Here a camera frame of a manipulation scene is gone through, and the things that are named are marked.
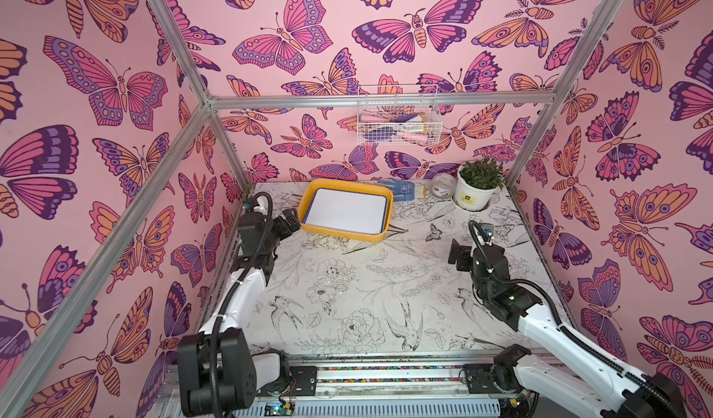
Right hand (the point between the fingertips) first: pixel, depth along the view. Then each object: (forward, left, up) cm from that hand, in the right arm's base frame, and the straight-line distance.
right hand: (471, 241), depth 80 cm
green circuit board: (-40, +54, -20) cm, 70 cm away
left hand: (+8, +55, +2) cm, 56 cm away
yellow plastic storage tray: (+38, +39, -16) cm, 56 cm away
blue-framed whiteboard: (+23, +37, -14) cm, 46 cm away
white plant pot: (+27, -8, -11) cm, 30 cm away
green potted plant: (+30, -11, -1) cm, 32 cm away
